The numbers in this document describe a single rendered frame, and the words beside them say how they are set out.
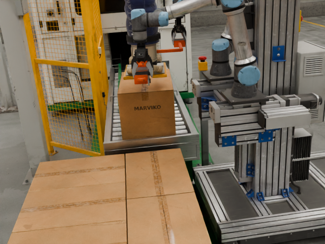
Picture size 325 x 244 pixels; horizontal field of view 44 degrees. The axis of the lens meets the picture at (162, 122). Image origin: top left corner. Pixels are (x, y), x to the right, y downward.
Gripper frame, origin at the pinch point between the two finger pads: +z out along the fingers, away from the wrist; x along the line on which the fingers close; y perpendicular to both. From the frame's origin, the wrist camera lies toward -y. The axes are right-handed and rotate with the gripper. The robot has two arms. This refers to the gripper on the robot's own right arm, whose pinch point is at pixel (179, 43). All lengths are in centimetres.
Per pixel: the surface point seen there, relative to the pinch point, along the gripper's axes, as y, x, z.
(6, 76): -229, -224, 76
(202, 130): -21, 19, 82
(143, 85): 18.2, -28.4, 26.4
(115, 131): 1, -55, 69
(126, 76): 46, -38, 11
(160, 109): 32, -17, 40
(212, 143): -76, 34, 121
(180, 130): 13, -3, 66
